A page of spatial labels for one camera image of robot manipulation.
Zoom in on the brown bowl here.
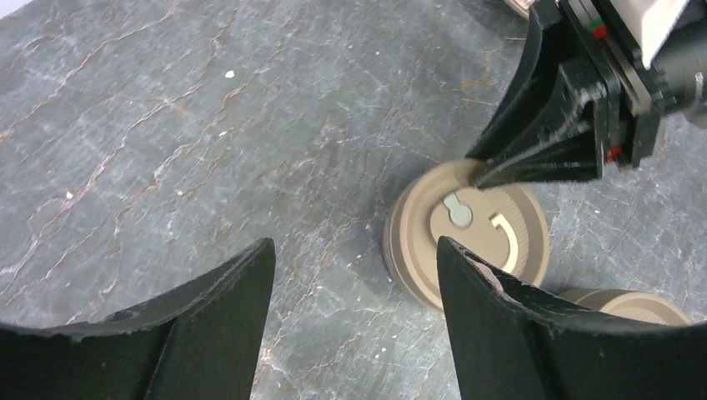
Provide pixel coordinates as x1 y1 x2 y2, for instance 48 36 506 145
382 185 444 311

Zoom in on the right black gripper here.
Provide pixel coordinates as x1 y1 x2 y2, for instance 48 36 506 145
465 1 706 189

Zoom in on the brown lid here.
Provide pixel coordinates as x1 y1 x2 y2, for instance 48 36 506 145
410 159 549 286
559 288 692 326

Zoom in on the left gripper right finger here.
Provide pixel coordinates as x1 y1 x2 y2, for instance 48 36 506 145
437 237 706 399

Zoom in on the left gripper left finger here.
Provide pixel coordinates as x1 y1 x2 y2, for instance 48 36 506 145
1 238 276 399

